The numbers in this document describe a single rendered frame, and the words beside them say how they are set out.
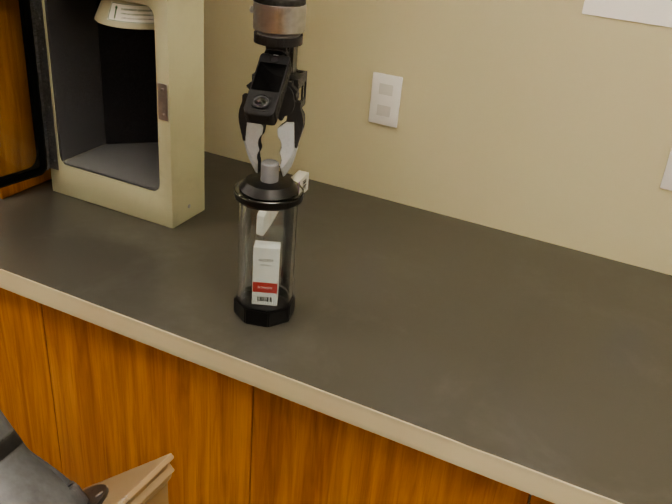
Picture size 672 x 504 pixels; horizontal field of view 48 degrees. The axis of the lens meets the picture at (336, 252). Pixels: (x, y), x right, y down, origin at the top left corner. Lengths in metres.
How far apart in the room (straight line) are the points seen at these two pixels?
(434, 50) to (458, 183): 0.29
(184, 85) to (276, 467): 0.72
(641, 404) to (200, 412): 0.71
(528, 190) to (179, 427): 0.86
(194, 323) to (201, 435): 0.22
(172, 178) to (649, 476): 0.98
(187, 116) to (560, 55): 0.74
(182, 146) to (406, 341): 0.60
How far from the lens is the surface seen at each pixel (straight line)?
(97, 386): 1.48
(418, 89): 1.68
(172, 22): 1.43
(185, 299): 1.32
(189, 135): 1.53
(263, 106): 1.05
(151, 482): 0.75
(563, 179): 1.64
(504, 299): 1.41
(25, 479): 0.75
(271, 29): 1.10
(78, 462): 1.66
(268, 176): 1.16
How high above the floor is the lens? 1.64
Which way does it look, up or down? 28 degrees down
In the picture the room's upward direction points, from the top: 5 degrees clockwise
